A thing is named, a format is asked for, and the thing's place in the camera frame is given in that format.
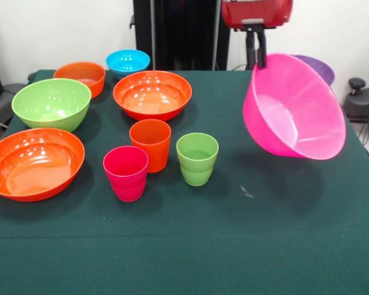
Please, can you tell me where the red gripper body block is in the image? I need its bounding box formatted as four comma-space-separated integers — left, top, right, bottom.
221, 0, 294, 30

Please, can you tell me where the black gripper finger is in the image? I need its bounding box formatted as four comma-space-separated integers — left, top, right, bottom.
255, 26, 268, 70
245, 29, 259, 71

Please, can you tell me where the purple bowl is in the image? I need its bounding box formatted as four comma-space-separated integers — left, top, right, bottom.
292, 54, 336, 86

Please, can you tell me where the large pink bowl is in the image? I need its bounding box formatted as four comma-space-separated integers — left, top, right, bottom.
242, 53, 347, 160

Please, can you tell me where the wide orange bowl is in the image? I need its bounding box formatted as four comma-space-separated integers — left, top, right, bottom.
113, 70, 193, 122
0, 128, 85, 203

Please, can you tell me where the small blue bowl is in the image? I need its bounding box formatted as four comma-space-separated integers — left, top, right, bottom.
106, 49, 151, 79

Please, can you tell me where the green cup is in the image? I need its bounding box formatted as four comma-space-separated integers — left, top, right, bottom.
176, 132, 220, 187

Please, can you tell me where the orange cup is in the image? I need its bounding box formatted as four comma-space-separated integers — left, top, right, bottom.
129, 119, 172, 173

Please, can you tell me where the crimson red cup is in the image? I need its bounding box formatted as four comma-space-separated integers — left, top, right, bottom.
103, 145, 149, 203

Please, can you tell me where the green bowl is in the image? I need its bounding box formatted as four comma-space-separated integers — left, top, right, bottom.
11, 78, 92, 133

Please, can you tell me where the black round knob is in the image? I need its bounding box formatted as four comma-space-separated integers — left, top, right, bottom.
349, 77, 367, 96

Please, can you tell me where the small deep orange bowl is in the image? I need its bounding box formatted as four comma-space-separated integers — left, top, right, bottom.
53, 61, 106, 99

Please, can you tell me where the dark green tablecloth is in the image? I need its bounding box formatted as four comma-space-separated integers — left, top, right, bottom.
0, 69, 369, 295

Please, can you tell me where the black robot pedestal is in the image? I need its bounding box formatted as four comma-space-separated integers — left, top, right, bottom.
129, 0, 236, 71

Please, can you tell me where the grey pedestal leg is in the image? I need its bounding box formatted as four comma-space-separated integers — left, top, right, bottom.
0, 82, 30, 148
343, 87, 369, 142

